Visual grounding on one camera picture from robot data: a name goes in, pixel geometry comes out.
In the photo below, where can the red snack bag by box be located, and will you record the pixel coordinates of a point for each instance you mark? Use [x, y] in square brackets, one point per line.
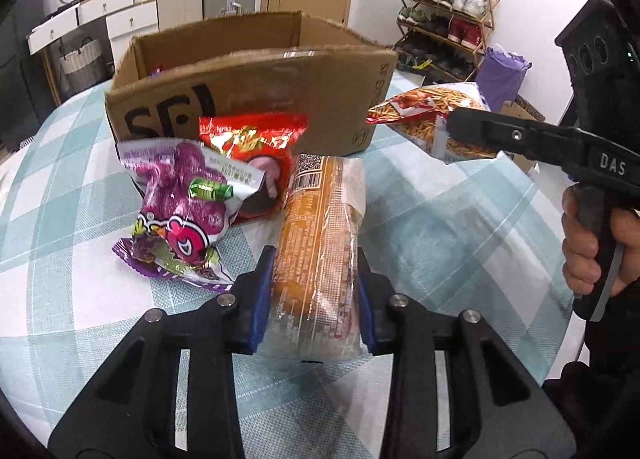
[263, 140]

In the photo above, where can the white drawer desk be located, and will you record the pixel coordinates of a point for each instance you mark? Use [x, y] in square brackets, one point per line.
[124, 20]

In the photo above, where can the brown cardboard box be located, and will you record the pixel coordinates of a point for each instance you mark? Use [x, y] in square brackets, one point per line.
[285, 61]

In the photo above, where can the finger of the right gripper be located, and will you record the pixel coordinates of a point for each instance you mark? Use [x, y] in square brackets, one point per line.
[537, 141]

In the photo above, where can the woven laundry basket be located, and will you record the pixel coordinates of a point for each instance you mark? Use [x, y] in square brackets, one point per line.
[84, 66]

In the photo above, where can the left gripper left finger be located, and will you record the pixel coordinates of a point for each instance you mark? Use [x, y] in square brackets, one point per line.
[167, 389]

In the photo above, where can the person's right hand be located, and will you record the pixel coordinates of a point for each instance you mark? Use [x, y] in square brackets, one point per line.
[580, 248]

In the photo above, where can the wooden shoe rack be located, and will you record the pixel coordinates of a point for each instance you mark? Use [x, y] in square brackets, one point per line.
[444, 40]

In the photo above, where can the purple rolled mat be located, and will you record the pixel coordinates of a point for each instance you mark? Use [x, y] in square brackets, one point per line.
[501, 76]

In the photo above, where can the teal checked tablecloth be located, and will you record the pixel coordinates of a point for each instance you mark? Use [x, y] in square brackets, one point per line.
[474, 235]

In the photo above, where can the orange biscuit roll pack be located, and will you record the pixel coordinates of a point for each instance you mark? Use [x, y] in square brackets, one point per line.
[314, 288]

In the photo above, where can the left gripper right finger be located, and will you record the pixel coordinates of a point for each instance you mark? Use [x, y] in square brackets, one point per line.
[457, 390]

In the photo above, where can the purple candy snack bag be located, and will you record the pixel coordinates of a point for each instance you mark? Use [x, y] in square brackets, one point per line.
[191, 197]

